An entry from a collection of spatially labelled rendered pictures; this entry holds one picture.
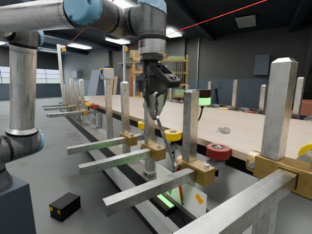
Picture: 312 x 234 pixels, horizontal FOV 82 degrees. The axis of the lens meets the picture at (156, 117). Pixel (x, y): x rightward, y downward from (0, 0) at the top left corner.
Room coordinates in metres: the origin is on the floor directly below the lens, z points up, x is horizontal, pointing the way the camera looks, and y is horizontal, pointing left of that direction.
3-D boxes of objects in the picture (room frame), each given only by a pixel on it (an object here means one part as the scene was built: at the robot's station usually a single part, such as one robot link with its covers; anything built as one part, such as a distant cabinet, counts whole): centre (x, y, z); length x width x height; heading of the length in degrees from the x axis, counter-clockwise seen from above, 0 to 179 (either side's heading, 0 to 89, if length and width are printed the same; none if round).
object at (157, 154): (0.76, 0.02, 0.83); 0.13 x 0.06 x 0.05; 35
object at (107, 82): (1.20, 0.32, 0.93); 0.05 x 0.04 x 0.45; 35
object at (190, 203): (0.59, -0.08, 0.75); 0.26 x 0.01 x 0.10; 35
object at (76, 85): (2.02, 0.88, 0.89); 0.03 x 0.03 x 0.48; 35
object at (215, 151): (0.60, -0.22, 0.85); 0.08 x 0.08 x 0.11
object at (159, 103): (0.63, 0.00, 1.05); 0.06 x 0.03 x 0.09; 35
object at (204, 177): (0.56, -0.13, 0.85); 0.13 x 0.06 x 0.05; 35
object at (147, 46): (0.62, 0.01, 1.24); 0.10 x 0.09 x 0.05; 125
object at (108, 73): (1.20, 0.32, 1.18); 0.07 x 0.07 x 0.08; 35
